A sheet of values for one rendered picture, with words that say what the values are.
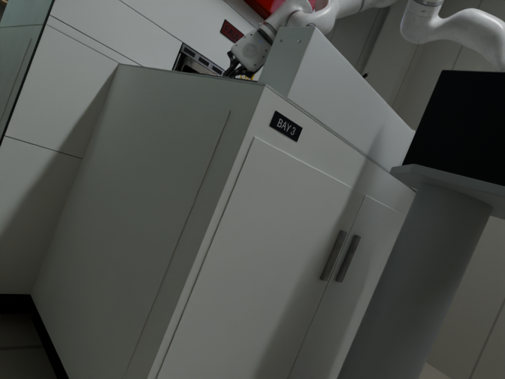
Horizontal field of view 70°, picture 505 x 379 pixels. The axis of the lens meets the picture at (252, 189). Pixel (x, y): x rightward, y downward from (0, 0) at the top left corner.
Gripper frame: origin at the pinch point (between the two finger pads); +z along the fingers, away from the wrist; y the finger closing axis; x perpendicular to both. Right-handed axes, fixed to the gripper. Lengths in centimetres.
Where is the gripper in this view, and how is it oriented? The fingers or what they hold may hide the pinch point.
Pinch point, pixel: (228, 75)
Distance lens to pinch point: 116.5
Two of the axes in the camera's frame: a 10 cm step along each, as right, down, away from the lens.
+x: 1.0, 0.0, 9.9
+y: 6.7, 7.4, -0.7
